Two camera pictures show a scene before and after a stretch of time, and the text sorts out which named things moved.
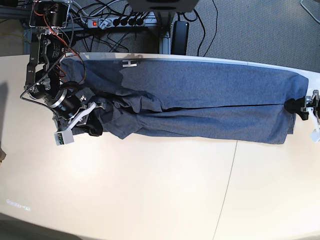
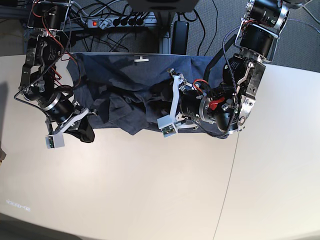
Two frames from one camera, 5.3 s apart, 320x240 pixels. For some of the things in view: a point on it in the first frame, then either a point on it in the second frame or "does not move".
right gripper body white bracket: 315,134 to 170,123
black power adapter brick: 180,38 does not move
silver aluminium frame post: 164,40 does not move
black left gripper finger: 93,125 to 83,130
